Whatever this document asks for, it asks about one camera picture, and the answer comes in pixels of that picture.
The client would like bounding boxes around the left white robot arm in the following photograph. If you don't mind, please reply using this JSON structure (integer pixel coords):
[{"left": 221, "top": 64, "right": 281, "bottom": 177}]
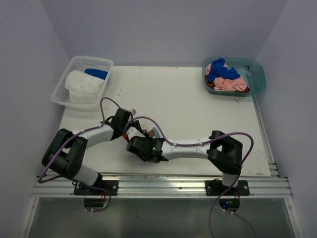
[{"left": 38, "top": 108, "right": 135, "bottom": 195}]

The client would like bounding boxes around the aluminium mounting rail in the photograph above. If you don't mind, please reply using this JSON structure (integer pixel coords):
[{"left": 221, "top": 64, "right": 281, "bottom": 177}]
[{"left": 31, "top": 174, "right": 293, "bottom": 198}]

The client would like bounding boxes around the white plastic mesh basket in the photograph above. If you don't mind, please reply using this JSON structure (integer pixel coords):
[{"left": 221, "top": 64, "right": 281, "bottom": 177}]
[{"left": 51, "top": 56, "right": 113, "bottom": 111}]

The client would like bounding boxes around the teal plastic tub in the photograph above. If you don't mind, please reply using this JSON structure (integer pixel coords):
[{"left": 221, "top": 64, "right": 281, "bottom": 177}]
[{"left": 202, "top": 57, "right": 266, "bottom": 97}]

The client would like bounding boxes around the dark red towel in tub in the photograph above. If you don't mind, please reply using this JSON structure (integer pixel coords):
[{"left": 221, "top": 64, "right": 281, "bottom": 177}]
[{"left": 207, "top": 81, "right": 250, "bottom": 93}]

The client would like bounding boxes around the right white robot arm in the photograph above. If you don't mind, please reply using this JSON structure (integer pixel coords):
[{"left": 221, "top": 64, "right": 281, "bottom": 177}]
[{"left": 124, "top": 127, "right": 243, "bottom": 196}]

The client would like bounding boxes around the blue rolled towel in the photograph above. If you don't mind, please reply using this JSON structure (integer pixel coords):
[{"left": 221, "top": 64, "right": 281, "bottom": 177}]
[{"left": 84, "top": 68, "right": 108, "bottom": 80}]

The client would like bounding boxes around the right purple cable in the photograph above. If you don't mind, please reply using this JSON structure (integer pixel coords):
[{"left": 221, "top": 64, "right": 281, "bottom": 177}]
[{"left": 122, "top": 116, "right": 258, "bottom": 238}]

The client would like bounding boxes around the orange brown patterned towel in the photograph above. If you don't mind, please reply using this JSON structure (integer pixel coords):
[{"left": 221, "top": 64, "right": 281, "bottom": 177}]
[{"left": 145, "top": 127, "right": 161, "bottom": 138}]

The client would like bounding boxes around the white rolled towel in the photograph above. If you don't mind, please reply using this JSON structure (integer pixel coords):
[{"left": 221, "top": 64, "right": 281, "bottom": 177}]
[{"left": 64, "top": 70, "right": 105, "bottom": 104}]

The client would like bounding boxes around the pink crumpled towel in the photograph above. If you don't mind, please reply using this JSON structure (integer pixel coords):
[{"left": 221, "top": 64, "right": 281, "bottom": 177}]
[{"left": 205, "top": 64, "right": 250, "bottom": 94}]

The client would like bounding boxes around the blue towel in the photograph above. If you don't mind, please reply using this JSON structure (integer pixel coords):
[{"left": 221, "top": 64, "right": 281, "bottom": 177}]
[
  {"left": 208, "top": 58, "right": 240, "bottom": 83},
  {"left": 84, "top": 68, "right": 108, "bottom": 80}
]

